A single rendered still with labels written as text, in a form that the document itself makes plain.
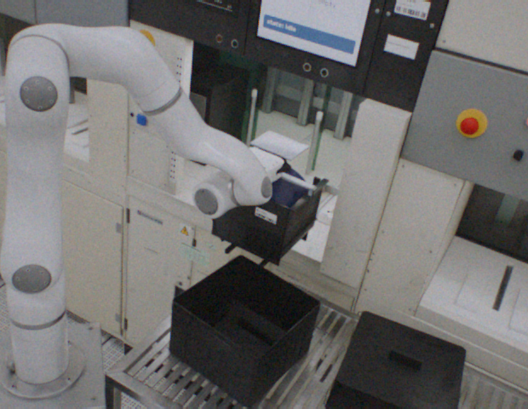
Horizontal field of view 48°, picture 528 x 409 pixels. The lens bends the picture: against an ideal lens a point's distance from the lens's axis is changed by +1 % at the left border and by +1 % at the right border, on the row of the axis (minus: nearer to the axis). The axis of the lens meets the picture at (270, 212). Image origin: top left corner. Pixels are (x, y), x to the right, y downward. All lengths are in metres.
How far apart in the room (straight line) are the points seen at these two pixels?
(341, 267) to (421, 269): 0.22
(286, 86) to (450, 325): 1.36
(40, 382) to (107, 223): 0.87
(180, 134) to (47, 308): 0.49
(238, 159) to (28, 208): 0.41
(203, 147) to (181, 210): 0.82
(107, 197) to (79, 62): 1.10
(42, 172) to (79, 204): 1.14
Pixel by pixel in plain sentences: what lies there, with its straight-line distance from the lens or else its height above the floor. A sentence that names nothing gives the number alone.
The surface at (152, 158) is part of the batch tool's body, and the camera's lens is 1.99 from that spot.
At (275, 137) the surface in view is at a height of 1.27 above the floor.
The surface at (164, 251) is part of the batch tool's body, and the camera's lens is 2.14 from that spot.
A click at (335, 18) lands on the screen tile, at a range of 1.52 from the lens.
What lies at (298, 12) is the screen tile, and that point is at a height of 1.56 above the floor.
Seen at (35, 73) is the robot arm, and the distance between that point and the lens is 1.05.
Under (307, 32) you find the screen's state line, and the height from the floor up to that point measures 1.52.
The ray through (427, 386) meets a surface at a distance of 1.55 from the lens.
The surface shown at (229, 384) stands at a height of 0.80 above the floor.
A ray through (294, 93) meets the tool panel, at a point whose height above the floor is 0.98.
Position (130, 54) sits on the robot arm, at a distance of 1.11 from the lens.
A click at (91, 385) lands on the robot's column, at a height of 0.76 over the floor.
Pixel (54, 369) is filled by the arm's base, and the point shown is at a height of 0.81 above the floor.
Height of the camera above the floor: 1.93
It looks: 33 degrees down
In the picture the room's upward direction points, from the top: 10 degrees clockwise
